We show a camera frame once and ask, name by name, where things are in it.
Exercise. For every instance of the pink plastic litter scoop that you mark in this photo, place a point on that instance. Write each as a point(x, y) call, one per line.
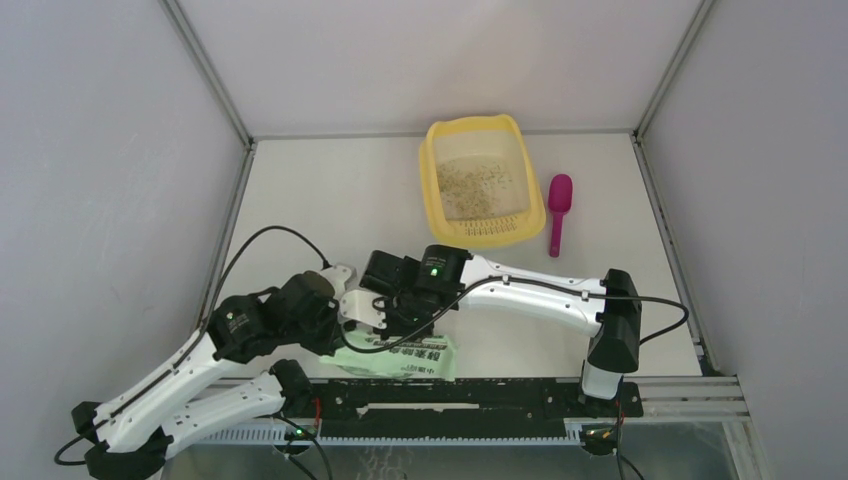
point(560, 196)

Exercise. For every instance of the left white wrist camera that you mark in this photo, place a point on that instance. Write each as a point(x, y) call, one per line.
point(341, 277)

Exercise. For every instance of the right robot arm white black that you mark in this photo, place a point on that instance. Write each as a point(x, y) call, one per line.
point(606, 310)

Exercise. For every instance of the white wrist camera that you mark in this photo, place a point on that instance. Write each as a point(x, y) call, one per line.
point(341, 277)
point(364, 307)

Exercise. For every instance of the scattered clean litter grains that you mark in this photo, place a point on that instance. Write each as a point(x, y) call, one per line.
point(475, 189)

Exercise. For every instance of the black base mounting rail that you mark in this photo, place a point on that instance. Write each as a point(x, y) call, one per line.
point(462, 410)

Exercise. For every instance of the yellow plastic litter box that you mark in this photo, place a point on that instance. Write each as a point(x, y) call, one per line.
point(493, 136)

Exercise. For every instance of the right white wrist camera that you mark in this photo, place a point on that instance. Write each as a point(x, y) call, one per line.
point(364, 307)

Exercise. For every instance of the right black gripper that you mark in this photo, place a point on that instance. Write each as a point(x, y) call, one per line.
point(393, 326)

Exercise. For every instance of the green cat litter bag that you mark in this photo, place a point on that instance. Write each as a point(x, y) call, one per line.
point(431, 356)

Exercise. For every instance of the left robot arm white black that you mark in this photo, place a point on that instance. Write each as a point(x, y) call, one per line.
point(134, 434)

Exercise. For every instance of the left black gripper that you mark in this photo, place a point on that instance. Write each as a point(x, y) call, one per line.
point(333, 341)

